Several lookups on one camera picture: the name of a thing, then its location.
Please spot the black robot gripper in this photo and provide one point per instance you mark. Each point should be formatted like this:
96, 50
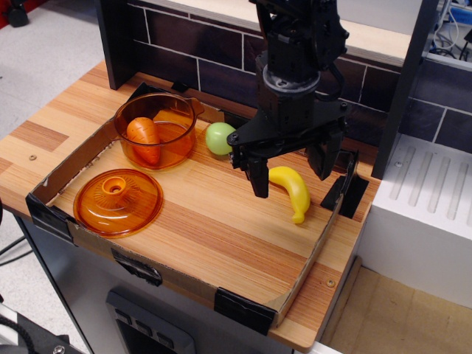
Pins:
290, 116

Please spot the orange toy carrot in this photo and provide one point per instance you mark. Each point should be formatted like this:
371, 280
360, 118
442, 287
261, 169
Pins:
145, 134

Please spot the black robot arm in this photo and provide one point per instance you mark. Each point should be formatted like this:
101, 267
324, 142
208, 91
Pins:
304, 37

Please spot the orange transparent pot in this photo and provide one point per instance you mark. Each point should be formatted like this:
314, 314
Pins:
175, 118

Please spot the cardboard fence with black tape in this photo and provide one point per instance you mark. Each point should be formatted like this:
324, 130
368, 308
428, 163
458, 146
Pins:
212, 240

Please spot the orange transparent pot lid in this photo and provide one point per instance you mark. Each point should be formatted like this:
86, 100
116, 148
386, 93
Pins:
118, 203

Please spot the yellow toy banana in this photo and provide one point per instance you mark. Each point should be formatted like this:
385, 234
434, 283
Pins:
296, 188

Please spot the green toy pear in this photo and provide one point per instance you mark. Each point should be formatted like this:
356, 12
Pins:
216, 138

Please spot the white toy sink drainboard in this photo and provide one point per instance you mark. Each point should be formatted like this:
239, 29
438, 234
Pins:
418, 230

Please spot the grey oven control panel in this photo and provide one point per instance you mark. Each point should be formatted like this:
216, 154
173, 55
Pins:
141, 331

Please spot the black object top left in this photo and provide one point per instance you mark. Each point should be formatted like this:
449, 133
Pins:
15, 13

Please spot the dark grey shelf post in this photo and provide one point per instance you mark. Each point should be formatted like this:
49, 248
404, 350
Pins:
417, 50

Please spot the dark left shelf post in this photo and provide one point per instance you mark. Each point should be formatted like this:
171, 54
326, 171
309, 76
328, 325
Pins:
116, 35

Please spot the black bracket bottom left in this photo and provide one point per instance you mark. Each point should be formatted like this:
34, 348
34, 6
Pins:
21, 335

